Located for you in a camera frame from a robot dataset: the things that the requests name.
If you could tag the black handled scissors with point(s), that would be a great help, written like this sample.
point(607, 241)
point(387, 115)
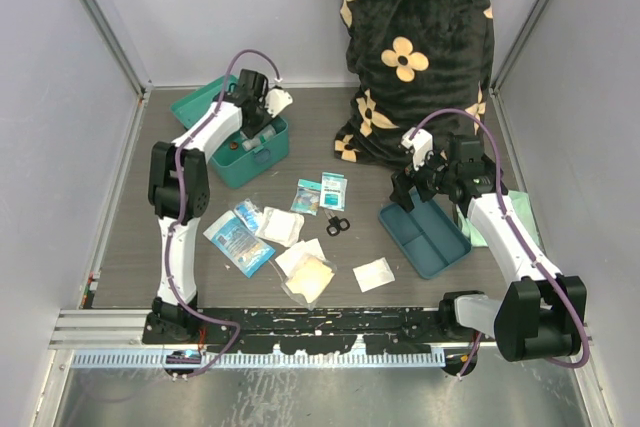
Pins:
point(336, 225)

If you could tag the light green cloth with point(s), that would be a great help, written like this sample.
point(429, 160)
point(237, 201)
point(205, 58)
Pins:
point(522, 208)

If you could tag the white gauze pack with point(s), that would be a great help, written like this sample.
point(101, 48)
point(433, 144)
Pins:
point(282, 227)

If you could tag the teal white sachet packet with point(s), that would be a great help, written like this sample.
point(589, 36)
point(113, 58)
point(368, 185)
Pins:
point(333, 191)

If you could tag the black floral plush blanket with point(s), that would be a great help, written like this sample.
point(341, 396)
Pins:
point(413, 57)

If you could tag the white blue bandage roll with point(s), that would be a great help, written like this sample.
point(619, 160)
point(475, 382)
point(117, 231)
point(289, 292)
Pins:
point(252, 143)

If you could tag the small white gauze packet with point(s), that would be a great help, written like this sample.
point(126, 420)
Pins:
point(373, 275)

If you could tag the teal medicine kit box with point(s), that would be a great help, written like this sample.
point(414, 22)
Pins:
point(239, 159)

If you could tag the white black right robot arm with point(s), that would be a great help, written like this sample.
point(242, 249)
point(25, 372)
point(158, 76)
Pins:
point(541, 315)

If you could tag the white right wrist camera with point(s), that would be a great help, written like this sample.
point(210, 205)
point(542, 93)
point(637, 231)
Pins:
point(419, 143)

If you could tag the dark teal divided tray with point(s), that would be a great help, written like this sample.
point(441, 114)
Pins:
point(428, 238)

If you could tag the clear bag blue bandages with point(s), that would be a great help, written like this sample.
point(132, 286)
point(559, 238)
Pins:
point(307, 198)

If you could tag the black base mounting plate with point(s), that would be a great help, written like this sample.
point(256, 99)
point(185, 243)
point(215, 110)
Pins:
point(383, 330)

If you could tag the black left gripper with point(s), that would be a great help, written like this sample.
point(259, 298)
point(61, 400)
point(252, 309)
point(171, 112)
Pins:
point(251, 131)

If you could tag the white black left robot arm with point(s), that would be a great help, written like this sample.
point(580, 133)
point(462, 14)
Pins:
point(179, 190)

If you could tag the small clear blue packet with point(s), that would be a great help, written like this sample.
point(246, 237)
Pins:
point(250, 215)

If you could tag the white plastic bottle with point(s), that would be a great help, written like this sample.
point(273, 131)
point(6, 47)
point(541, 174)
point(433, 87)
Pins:
point(263, 136)

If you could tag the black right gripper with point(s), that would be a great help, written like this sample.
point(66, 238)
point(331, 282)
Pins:
point(403, 181)

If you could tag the aluminium slotted rail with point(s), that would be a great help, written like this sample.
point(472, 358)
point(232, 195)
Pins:
point(113, 339)

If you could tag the white gauze pad stack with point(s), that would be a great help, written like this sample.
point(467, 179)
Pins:
point(288, 260)

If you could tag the large blue cotton pack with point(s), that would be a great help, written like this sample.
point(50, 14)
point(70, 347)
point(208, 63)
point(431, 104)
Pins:
point(246, 251)

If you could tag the clear bag beige pad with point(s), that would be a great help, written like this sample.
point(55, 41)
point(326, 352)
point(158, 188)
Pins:
point(308, 280)

